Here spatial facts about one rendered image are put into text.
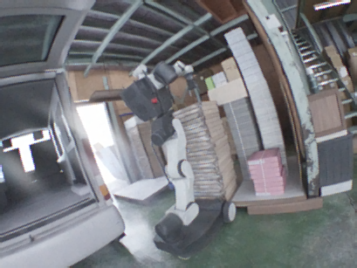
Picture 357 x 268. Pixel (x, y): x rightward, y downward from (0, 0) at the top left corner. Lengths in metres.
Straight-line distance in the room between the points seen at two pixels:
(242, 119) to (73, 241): 1.84
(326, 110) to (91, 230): 1.89
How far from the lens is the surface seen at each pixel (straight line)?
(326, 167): 1.48
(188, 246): 1.14
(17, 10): 1.10
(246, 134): 1.74
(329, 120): 1.39
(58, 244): 1.16
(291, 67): 1.25
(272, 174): 1.44
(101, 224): 1.19
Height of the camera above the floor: 0.92
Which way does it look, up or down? 2 degrees down
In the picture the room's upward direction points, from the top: 18 degrees counter-clockwise
